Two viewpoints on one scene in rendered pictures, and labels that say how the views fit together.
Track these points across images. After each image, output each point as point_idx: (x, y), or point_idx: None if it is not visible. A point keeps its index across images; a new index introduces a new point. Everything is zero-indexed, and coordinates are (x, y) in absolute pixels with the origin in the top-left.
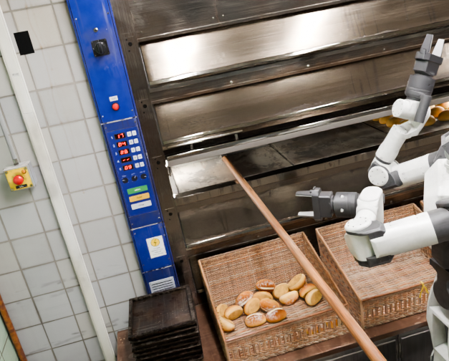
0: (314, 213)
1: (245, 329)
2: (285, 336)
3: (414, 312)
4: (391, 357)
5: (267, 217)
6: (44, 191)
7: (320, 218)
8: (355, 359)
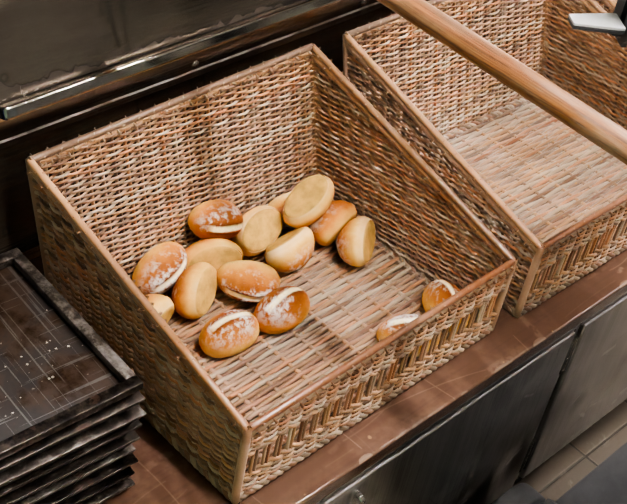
0: None
1: (206, 368)
2: (376, 375)
3: (608, 257)
4: (553, 373)
5: (441, 26)
6: None
7: None
8: (498, 396)
